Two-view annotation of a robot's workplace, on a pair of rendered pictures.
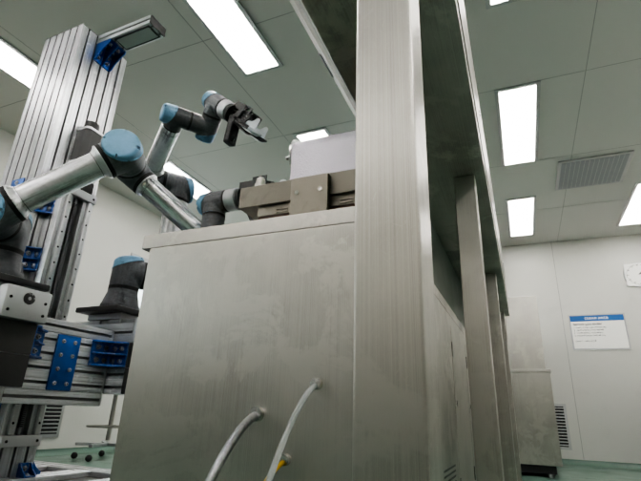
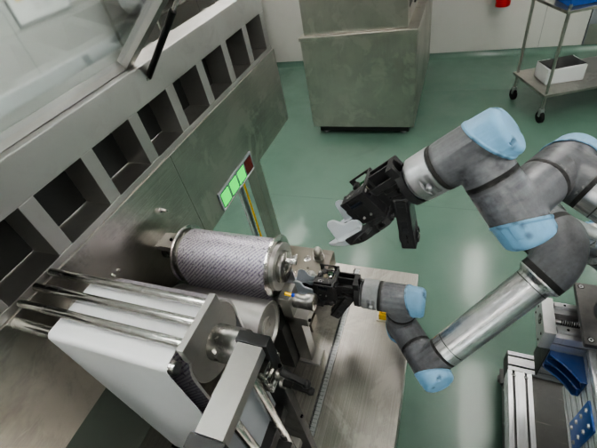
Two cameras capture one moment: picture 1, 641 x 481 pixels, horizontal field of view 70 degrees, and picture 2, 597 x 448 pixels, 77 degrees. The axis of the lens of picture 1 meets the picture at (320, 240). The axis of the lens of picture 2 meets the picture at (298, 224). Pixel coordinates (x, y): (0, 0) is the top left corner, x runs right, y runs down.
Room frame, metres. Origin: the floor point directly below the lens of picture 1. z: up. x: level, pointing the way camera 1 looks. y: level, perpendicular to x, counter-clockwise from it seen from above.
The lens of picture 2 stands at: (1.93, 0.19, 1.90)
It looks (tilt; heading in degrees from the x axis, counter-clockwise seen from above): 42 degrees down; 184
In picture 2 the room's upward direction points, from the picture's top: 13 degrees counter-clockwise
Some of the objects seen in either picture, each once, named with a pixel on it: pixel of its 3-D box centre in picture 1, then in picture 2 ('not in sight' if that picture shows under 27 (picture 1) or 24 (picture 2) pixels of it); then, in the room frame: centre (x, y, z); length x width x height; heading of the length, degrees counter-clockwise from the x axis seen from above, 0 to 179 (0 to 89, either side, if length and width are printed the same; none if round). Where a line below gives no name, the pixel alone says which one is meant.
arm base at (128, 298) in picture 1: (121, 300); not in sight; (1.83, 0.80, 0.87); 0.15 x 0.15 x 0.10
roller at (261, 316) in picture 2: not in sight; (220, 316); (1.40, -0.08, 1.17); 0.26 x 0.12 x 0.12; 66
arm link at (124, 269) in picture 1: (128, 272); not in sight; (1.84, 0.79, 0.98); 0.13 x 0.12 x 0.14; 122
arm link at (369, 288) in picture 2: (236, 199); (369, 294); (1.36, 0.28, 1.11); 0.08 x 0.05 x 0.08; 156
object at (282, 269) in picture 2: not in sight; (282, 266); (1.34, 0.09, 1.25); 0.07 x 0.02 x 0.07; 156
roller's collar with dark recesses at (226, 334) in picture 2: not in sight; (230, 344); (1.58, 0.00, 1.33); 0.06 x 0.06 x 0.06; 66
